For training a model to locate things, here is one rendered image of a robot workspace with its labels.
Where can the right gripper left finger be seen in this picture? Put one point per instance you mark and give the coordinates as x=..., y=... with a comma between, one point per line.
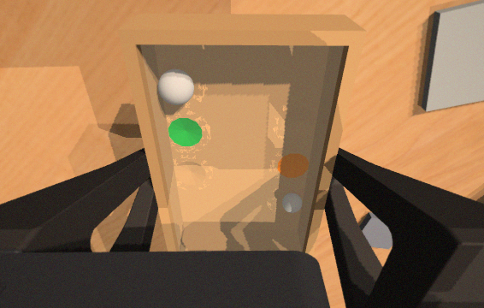
x=62, y=217

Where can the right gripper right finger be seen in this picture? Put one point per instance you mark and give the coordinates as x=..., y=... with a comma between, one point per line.
x=437, y=258

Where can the wooden ball-in-hole puzzle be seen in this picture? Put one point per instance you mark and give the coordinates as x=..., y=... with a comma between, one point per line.
x=241, y=116

